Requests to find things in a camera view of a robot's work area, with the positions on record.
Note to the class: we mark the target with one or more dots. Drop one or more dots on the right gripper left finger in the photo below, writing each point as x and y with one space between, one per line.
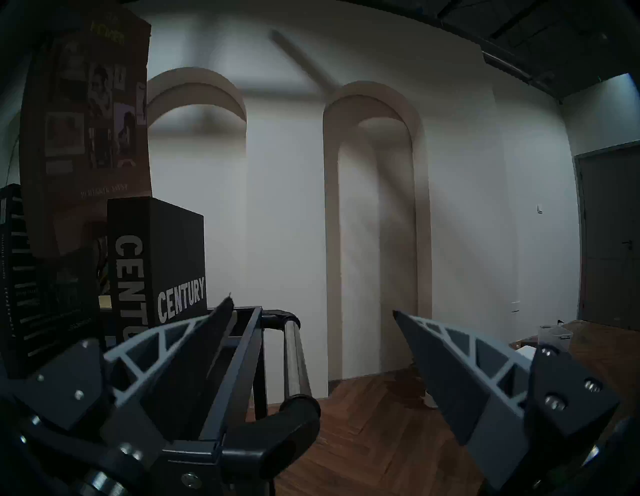
170 365

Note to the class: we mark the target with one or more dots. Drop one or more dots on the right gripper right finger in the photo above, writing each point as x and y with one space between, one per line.
465 380

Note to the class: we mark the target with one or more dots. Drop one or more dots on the brown Homes book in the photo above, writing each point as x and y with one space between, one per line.
85 125

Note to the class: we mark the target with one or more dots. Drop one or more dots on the black Century book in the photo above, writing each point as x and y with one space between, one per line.
170 250

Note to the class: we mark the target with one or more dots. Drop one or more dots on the black Fashion book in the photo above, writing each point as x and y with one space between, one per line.
55 310

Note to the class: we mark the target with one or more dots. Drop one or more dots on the dark grey utility cart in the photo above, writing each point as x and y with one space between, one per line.
280 440

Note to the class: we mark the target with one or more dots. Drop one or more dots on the dark grey door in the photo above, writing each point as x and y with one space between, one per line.
610 235

